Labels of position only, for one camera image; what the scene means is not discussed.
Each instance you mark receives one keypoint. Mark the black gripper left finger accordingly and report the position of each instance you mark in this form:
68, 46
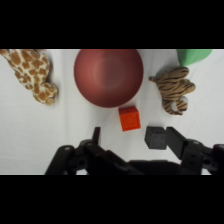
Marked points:
86, 156

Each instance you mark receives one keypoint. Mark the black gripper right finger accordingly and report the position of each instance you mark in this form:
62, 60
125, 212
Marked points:
195, 155

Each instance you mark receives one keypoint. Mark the green triangle soft block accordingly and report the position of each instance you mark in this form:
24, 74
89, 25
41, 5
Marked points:
191, 56

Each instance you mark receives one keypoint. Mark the black cube block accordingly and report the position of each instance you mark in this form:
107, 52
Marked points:
155, 137

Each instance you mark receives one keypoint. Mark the orange cube block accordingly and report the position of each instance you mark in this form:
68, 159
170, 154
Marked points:
129, 119

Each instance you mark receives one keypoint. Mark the tiger plush toy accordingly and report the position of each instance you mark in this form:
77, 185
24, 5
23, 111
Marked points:
175, 89

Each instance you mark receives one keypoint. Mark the giraffe plush toy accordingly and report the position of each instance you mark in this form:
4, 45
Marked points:
30, 70

